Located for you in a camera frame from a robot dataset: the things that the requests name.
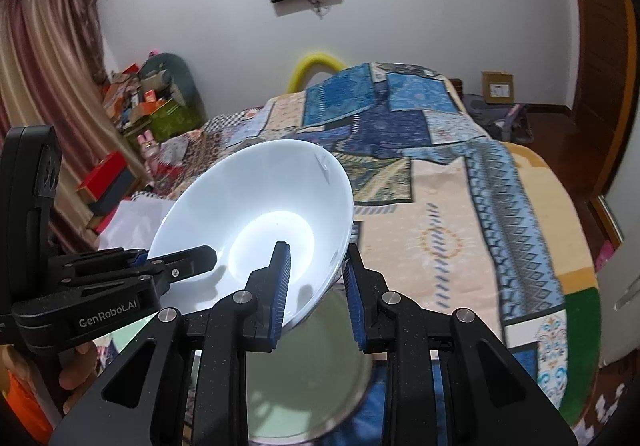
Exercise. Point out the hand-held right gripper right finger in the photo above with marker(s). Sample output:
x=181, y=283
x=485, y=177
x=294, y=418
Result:
x=356, y=298

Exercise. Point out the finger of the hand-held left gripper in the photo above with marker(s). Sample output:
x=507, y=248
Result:
x=139, y=258
x=190, y=261

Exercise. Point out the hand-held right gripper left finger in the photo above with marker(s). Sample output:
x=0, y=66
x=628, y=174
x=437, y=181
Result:
x=280, y=296

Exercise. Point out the green bowl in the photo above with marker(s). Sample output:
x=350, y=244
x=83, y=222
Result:
x=310, y=376

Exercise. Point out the white bowl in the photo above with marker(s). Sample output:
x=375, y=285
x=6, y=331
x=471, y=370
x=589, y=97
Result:
x=260, y=186

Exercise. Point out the person's left hand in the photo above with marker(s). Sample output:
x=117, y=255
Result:
x=80, y=371

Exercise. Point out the white cloth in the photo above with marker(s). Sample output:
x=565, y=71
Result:
x=130, y=226

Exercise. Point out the red box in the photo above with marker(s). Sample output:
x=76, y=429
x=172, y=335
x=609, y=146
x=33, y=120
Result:
x=102, y=178

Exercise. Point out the blue patchwork blanket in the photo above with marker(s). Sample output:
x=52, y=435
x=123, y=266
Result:
x=410, y=206

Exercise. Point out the pink rabbit toy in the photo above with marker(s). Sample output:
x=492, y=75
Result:
x=148, y=150

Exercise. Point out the striped brown curtain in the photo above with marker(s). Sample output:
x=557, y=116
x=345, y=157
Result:
x=45, y=75

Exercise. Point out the pile of small boxes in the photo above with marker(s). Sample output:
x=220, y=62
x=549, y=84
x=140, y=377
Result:
x=122, y=98

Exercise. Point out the grey plush toy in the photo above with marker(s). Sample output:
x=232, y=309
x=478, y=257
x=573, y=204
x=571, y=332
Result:
x=172, y=75

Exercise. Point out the grey backpack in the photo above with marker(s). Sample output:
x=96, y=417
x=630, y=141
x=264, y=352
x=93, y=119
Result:
x=495, y=118

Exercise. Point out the beige green fleece blanket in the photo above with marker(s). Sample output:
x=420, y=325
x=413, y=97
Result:
x=582, y=326

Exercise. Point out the yellow foam tube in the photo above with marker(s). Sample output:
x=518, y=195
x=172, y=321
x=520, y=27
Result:
x=312, y=63

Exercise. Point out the cardboard box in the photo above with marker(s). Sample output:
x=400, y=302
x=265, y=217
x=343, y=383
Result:
x=497, y=86

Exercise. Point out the wooden door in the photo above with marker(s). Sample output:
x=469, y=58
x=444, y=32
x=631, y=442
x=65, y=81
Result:
x=605, y=25

